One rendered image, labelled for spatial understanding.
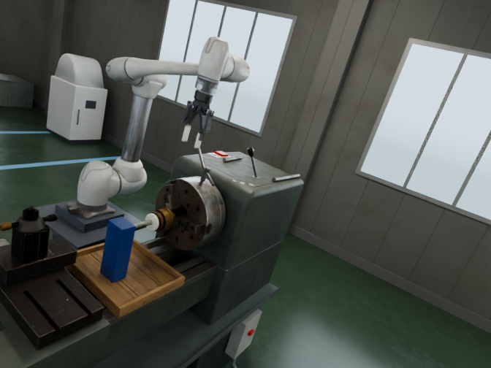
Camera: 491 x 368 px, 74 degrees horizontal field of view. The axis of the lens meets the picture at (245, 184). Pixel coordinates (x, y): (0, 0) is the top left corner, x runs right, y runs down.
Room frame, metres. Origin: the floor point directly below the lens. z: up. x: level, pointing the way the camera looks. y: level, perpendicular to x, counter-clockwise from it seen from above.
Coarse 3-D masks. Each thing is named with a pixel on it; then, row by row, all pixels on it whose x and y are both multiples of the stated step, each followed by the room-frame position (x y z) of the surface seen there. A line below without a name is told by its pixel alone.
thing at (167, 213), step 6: (156, 210) 1.19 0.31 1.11; (162, 210) 1.18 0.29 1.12; (168, 210) 1.19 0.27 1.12; (162, 216) 1.16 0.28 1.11; (168, 216) 1.17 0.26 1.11; (174, 216) 1.21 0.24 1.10; (162, 222) 1.14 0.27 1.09; (168, 222) 1.16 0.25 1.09; (162, 228) 1.16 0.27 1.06; (168, 228) 1.18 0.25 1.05
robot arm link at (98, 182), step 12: (84, 168) 1.56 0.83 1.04; (96, 168) 1.55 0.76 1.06; (108, 168) 1.60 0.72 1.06; (84, 180) 1.52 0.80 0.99; (96, 180) 1.53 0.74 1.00; (108, 180) 1.58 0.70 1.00; (84, 192) 1.52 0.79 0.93; (96, 192) 1.53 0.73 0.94; (108, 192) 1.59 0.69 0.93; (84, 204) 1.52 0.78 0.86; (96, 204) 1.54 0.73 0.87
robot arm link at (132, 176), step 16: (144, 80) 1.67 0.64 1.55; (160, 80) 1.75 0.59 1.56; (144, 96) 1.71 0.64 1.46; (144, 112) 1.73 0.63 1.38; (128, 128) 1.72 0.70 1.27; (144, 128) 1.75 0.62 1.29; (128, 144) 1.72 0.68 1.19; (128, 160) 1.72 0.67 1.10; (128, 176) 1.69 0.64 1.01; (144, 176) 1.81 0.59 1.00; (128, 192) 1.72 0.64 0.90
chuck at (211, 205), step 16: (160, 192) 1.34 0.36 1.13; (192, 192) 1.25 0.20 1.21; (208, 192) 1.28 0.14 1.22; (160, 208) 1.33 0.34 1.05; (192, 208) 1.24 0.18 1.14; (208, 208) 1.22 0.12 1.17; (208, 224) 1.21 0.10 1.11; (176, 240) 1.27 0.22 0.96; (192, 240) 1.22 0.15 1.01; (208, 240) 1.26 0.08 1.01
